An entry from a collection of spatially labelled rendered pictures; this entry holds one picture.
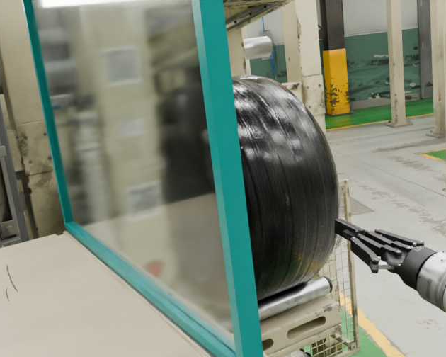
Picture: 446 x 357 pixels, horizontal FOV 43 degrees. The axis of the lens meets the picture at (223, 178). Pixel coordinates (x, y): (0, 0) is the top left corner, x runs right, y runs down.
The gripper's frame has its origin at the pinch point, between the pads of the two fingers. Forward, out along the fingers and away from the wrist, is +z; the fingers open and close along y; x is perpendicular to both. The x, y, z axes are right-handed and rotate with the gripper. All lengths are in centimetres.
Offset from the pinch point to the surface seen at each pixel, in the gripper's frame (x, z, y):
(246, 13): -37, 76, -26
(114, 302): -16, -23, 56
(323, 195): -3.0, 11.7, -3.1
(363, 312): 132, 119, -125
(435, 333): 126, 79, -135
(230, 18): -36, 76, -20
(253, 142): -16.1, 18.4, 10.0
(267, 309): 26.3, 19.4, 6.9
